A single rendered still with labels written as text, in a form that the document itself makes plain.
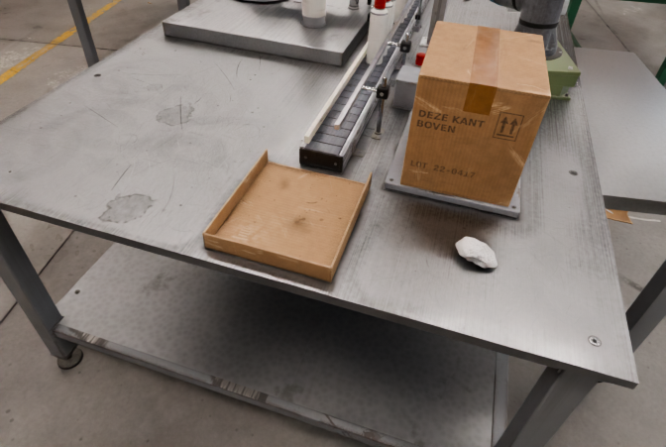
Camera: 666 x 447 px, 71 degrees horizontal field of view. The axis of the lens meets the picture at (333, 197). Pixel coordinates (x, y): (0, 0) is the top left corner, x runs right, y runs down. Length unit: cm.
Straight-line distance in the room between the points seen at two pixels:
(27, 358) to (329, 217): 132
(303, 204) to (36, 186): 59
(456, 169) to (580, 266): 31
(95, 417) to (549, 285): 140
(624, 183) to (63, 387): 177
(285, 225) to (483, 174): 43
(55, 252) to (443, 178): 173
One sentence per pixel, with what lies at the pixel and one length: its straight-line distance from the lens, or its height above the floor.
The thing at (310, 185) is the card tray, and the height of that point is 83.
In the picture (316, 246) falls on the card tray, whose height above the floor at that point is 83.
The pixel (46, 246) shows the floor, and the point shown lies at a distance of 235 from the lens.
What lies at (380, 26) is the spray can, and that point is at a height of 101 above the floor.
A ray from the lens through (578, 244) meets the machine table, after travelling 110.
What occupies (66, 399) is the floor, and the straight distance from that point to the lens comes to 185.
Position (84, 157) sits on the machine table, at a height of 83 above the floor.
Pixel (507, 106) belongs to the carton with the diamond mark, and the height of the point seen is 109.
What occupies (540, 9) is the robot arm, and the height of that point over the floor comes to 105.
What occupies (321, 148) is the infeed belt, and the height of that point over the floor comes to 88.
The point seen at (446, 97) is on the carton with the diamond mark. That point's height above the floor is 108.
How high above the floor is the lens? 151
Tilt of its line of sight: 41 degrees down
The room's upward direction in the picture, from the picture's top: 3 degrees clockwise
